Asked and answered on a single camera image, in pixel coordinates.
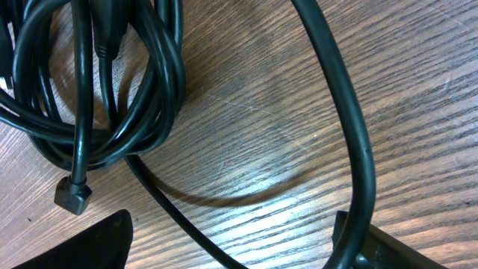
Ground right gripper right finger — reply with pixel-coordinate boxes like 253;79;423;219
331;211;445;269

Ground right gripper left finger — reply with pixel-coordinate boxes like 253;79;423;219
15;209;133;269

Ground black usb cable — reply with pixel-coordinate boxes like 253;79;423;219
53;0;377;269
0;0;187;173

